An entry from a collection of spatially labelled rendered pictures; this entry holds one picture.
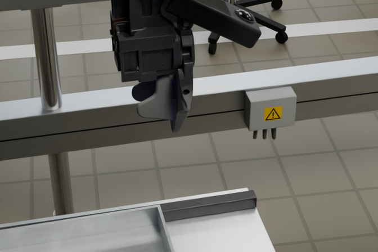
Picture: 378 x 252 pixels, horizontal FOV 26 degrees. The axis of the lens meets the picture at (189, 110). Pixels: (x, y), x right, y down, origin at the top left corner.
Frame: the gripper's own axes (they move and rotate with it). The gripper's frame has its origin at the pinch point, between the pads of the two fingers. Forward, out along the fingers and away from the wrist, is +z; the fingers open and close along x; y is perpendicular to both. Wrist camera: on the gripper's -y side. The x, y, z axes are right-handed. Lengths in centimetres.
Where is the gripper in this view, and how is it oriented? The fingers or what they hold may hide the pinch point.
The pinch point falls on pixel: (180, 120)
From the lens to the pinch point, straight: 97.1
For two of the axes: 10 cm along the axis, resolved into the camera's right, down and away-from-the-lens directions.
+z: 0.0, 8.2, 5.7
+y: -9.8, 1.3, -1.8
